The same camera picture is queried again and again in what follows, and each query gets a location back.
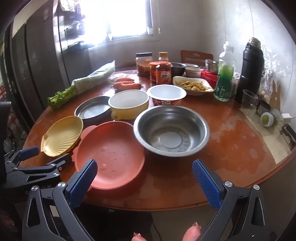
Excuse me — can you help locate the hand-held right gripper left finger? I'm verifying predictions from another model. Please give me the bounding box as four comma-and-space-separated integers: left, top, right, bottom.
22, 159, 109, 241

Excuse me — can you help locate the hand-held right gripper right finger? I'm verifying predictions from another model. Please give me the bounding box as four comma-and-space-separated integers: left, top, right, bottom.
192, 159, 275, 241

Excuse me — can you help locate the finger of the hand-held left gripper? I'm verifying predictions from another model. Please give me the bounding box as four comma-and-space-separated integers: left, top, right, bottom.
3, 153, 72, 189
5, 146, 40, 171

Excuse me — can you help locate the yellow shell-shaped plate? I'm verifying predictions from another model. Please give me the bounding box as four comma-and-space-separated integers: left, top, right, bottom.
41, 116, 84, 157

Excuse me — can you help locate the pink plastic plate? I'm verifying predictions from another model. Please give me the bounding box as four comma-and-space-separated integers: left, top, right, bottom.
72, 121, 146, 191

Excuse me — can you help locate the large steel bowl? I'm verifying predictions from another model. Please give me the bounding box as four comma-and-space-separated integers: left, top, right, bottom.
133, 106, 210, 155

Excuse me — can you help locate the round metal plate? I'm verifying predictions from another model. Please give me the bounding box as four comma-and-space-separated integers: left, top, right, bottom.
74, 96, 114, 121

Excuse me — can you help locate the yellow bowl with handle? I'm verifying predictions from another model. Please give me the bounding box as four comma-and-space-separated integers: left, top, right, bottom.
108, 90, 149, 120

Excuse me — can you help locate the red paper bowl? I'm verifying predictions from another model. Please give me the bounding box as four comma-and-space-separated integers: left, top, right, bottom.
147, 85, 187, 107

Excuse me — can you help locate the person's right hand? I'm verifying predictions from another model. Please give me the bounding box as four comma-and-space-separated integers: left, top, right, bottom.
132, 222, 202, 241

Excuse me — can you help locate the dark refrigerator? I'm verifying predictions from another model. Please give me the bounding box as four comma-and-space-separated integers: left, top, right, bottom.
9, 0, 93, 123

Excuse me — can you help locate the green fruit in foam net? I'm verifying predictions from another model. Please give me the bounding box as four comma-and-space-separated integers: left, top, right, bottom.
260, 109, 281, 127

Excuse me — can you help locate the small steel cup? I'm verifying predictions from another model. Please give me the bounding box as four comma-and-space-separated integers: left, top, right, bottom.
256, 100, 271, 116

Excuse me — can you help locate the clear drinking glass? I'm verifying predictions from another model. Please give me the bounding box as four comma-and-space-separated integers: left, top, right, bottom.
241, 89, 259, 109

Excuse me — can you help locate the celery bunch in plastic bag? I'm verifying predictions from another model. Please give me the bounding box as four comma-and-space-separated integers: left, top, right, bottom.
47, 60, 116, 109

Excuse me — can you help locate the white plate with food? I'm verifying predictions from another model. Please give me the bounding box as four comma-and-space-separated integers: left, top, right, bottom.
172, 76, 215, 96

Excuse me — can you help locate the green drink bottle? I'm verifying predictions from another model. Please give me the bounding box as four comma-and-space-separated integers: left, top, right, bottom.
214, 42, 236, 102

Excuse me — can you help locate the red tissue box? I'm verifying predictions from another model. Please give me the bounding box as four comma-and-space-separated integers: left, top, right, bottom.
200, 69, 220, 87

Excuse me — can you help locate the wooden rabbit ornament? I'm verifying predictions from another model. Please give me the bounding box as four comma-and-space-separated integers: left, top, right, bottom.
269, 80, 281, 112

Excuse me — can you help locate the white ceramic bowl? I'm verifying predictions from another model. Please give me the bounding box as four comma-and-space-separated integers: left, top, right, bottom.
184, 66, 205, 78

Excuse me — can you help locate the sauce bottle with orange cap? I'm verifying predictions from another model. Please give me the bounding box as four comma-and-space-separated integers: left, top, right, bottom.
156, 52, 173, 85

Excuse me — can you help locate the small shiny steel bowl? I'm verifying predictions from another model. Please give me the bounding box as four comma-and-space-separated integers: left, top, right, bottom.
205, 59, 220, 75

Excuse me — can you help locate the dark steel bowl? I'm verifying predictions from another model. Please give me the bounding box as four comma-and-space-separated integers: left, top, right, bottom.
171, 62, 186, 76

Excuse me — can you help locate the red-lidded sauce jar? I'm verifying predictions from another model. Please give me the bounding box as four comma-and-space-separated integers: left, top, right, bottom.
149, 61, 172, 84

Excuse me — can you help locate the black thermos flask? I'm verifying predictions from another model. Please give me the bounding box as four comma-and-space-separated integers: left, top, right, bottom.
235, 37, 265, 104

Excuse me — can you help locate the wooden chair back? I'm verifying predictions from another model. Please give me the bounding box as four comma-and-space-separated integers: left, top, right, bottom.
180, 50, 213, 67

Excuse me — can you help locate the clear jar with black lid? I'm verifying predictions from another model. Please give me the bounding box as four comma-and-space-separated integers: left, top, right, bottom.
135, 52, 153, 76

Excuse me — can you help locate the clear plastic bag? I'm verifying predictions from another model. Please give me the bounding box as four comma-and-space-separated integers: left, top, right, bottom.
259, 44, 289, 93

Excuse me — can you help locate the window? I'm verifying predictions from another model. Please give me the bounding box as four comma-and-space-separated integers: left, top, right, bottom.
79, 0, 160, 44

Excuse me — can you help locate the black rectangular frame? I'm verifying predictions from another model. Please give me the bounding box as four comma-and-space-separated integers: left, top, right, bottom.
280, 123, 296, 149

